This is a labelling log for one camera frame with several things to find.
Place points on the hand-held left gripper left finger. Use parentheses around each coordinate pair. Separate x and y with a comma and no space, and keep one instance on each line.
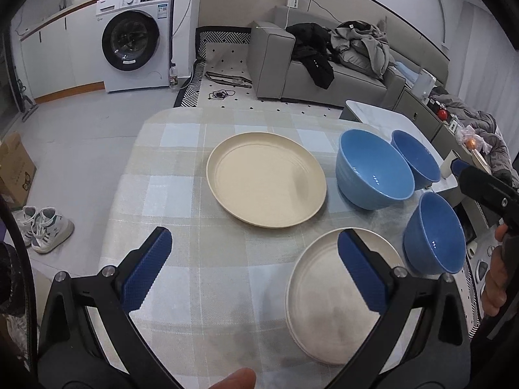
(148,269)

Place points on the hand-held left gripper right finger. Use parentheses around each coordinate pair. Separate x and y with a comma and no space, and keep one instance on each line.
(361,273)

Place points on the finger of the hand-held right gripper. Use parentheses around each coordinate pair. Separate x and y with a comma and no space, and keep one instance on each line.
(482,186)

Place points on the white plate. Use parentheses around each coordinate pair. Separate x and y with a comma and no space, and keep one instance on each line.
(324,304)

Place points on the small blue bowl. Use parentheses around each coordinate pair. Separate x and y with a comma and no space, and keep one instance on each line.
(436,235)
(419,158)

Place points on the large blue bowl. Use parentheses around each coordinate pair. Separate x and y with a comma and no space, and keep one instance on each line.
(373,174)

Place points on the beige plate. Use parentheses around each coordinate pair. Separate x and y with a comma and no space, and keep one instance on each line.
(263,178)

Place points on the person's right hand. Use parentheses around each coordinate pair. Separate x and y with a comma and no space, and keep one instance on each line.
(492,287)

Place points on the person's left hand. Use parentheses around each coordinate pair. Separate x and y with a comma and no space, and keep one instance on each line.
(237,380)

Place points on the beige tumbler cup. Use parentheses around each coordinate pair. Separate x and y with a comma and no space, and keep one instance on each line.
(447,166)

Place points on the bag of oranges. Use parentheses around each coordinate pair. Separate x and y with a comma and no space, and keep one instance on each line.
(470,140)

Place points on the grey blanket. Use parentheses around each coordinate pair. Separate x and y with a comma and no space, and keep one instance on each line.
(482,125)

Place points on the checkered tablecloth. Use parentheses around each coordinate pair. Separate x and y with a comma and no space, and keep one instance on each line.
(202,219)

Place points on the red round item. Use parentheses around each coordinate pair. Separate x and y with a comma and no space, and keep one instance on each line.
(442,112)

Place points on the grey side cabinet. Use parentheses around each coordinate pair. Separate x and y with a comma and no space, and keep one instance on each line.
(417,109)

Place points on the white sneaker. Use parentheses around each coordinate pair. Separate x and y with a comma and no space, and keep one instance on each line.
(26,223)
(50,231)

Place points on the white paper bag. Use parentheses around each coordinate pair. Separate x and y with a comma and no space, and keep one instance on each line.
(425,85)

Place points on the grey sofa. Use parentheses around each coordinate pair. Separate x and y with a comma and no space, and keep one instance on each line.
(357,81)

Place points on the cardboard box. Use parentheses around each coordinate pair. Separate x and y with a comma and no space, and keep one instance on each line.
(14,170)

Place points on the grey clothing pile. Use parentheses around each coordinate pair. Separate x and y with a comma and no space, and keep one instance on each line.
(365,44)

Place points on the clear water bottle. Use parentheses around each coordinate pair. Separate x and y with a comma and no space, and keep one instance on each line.
(174,79)

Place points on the upright vacuum cleaner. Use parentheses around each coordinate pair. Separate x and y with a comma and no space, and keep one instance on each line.
(26,97)

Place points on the black jacket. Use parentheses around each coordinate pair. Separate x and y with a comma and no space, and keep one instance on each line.
(314,56)

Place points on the diamond patterned rug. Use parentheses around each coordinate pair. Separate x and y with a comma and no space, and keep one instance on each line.
(227,56)

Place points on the white washing machine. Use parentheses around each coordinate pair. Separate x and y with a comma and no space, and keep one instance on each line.
(138,40)

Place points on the white base cabinet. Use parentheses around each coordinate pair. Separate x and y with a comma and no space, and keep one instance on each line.
(61,56)

